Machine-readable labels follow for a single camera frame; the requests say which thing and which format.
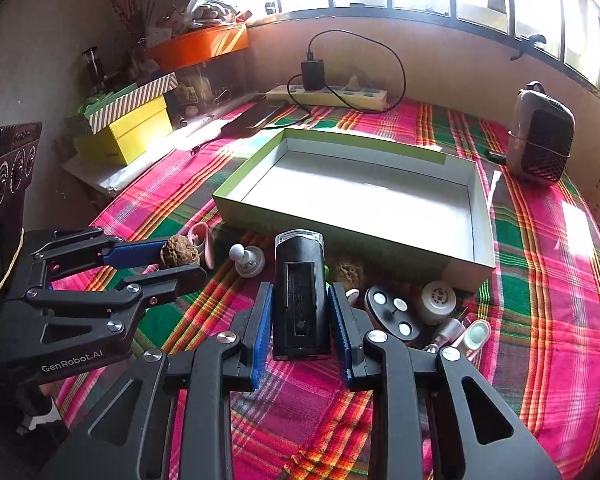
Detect brown walnut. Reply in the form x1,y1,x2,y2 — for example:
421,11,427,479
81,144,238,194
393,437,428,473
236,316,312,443
329,258,364,292
160,235,200,269

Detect white usb cable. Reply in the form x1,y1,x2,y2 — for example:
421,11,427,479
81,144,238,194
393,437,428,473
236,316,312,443
424,309,472,356

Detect orange box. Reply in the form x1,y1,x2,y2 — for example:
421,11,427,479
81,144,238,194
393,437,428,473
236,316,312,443
144,23,249,73

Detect green white cardboard box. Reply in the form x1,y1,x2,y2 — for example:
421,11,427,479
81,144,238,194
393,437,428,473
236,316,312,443
213,128,495,292

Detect black charger adapter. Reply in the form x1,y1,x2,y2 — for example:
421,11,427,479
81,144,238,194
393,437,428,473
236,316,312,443
300,58,326,91

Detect pink white oval device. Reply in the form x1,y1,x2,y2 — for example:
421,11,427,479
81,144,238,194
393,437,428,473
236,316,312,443
452,320,491,361

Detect striped gift box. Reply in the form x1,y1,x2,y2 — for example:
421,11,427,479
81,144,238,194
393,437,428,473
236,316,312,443
83,72,178,134

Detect white power strip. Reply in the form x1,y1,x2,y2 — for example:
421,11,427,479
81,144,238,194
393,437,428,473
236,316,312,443
265,84,388,110

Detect pink ear hook clip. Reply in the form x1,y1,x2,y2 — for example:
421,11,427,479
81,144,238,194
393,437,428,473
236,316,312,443
187,222,215,270

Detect black rectangular device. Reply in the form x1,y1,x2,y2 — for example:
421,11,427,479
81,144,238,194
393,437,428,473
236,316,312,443
272,229,330,361

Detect black disc with white buttons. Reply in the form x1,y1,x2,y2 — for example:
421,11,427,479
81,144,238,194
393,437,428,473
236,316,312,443
364,285,422,344

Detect small grey heater fan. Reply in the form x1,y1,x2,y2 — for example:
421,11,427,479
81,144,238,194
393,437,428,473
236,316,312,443
486,81,576,186

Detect yellow box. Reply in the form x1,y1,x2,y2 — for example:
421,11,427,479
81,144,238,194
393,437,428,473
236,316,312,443
74,96,172,166

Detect black window handle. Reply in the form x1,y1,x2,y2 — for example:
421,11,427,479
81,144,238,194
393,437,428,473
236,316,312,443
509,34,546,62

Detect black charger cable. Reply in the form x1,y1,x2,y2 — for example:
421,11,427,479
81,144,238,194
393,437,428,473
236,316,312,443
270,28,409,130

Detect white round cap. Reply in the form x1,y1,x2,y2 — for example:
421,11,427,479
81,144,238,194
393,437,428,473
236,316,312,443
415,281,457,325

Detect white knob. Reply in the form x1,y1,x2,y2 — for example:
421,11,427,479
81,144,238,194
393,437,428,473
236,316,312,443
228,244,265,278

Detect green white round gadget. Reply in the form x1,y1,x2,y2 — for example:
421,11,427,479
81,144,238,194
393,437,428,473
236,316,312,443
325,266,362,306

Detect black smartphone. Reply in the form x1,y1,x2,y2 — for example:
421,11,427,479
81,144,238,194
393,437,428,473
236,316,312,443
219,100,289,139

